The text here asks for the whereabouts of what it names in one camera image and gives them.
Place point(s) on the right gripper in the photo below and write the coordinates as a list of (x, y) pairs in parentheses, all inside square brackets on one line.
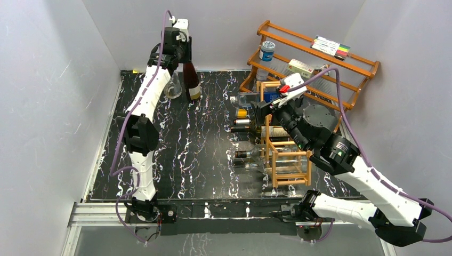
[(263, 110)]

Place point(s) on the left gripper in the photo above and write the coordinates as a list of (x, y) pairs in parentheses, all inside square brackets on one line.
[(187, 57)]

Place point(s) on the dark red wine bottle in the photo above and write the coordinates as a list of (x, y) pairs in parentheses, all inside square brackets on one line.
[(191, 82)]

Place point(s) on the clear glass bottle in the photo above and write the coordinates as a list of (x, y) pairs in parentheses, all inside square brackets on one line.
[(173, 88)]

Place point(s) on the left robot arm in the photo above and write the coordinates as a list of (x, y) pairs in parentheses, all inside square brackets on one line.
[(138, 133)]

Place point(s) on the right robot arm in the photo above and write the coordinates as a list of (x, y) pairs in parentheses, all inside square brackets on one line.
[(394, 218)]

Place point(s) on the yellow capped bottle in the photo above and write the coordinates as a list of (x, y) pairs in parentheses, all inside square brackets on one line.
[(241, 113)]

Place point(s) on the green wine bottle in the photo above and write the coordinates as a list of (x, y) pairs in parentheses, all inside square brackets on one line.
[(261, 131)]

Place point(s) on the small clear plastic bottle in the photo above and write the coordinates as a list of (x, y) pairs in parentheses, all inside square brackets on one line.
[(261, 75)]

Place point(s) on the clear bottle lower rack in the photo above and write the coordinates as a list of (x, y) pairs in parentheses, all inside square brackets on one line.
[(259, 154)]

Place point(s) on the clear bottle rack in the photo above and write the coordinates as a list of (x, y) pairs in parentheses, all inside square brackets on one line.
[(259, 154), (257, 168)]

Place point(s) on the light wooden wine rack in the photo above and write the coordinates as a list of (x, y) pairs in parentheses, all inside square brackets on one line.
[(279, 180)]

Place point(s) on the clear bottle bottom rack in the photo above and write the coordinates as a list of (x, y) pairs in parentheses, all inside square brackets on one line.
[(257, 168)]

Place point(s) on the green white box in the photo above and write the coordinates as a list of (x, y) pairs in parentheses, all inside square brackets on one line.
[(300, 67)]

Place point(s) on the blue white jar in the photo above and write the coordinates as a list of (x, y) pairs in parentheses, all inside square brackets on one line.
[(267, 49)]

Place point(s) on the orange wooden shelf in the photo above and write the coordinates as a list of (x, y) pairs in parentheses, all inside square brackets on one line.
[(300, 53)]

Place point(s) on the marker pen pack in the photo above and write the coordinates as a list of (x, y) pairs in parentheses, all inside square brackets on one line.
[(330, 48)]

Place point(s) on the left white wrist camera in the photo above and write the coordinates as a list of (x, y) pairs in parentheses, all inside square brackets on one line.
[(183, 26)]

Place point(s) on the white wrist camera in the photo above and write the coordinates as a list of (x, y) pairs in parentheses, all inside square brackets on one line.
[(291, 88), (183, 26)]

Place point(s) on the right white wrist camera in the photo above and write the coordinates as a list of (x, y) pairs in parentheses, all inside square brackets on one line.
[(291, 88)]

